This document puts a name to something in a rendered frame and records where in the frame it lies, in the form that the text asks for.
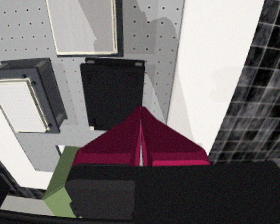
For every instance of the white rectangular sheet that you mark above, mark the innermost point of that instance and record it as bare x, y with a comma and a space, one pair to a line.
82, 25

